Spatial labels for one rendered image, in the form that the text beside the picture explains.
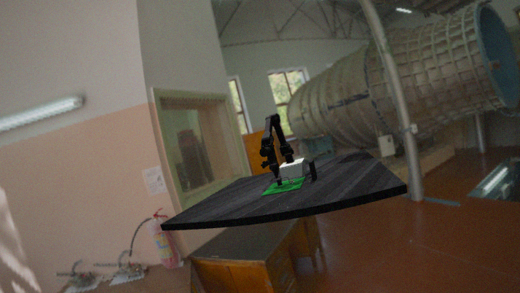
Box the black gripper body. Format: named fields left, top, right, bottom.
left=267, top=154, right=279, bottom=170

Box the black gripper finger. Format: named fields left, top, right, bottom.
left=271, top=168, right=280, bottom=178

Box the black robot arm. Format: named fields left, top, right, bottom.
left=259, top=114, right=294, bottom=168

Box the green circuit board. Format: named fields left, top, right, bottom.
left=262, top=177, right=306, bottom=196

